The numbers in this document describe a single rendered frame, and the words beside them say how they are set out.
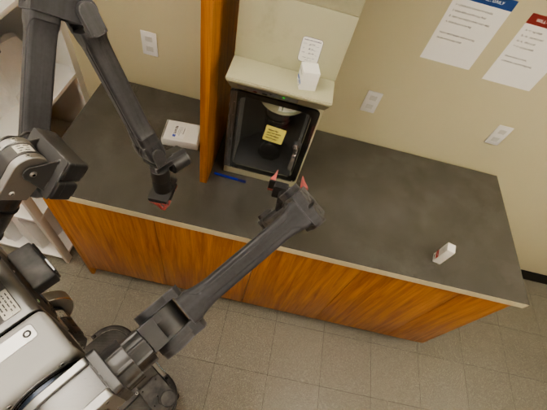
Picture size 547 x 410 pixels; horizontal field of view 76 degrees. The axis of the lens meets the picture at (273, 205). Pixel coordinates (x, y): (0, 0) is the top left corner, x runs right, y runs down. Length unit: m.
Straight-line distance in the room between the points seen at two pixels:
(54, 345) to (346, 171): 1.37
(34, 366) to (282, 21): 0.95
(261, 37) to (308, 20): 0.14
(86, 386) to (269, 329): 1.67
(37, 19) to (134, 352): 0.67
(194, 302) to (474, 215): 1.48
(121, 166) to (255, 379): 1.35
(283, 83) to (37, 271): 0.78
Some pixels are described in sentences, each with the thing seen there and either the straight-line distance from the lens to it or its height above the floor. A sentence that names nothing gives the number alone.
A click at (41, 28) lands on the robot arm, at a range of 0.92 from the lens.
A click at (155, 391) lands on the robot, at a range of 1.90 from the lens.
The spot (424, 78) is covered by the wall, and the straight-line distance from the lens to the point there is 1.72.
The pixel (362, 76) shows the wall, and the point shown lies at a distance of 1.69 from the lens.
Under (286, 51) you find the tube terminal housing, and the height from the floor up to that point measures 1.56.
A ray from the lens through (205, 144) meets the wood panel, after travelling 1.34.
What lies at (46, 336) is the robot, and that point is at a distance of 0.70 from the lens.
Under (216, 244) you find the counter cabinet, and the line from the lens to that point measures 1.57.
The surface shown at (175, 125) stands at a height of 0.98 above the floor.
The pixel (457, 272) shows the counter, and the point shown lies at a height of 0.94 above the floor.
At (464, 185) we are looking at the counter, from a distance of 2.01.
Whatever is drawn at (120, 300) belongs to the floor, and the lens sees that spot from 2.33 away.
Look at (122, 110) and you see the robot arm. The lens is 1.01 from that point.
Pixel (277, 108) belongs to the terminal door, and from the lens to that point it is 1.25.
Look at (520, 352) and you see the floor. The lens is 3.02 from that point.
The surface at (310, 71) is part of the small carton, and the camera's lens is 1.07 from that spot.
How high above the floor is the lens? 2.17
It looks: 55 degrees down
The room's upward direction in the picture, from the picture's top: 18 degrees clockwise
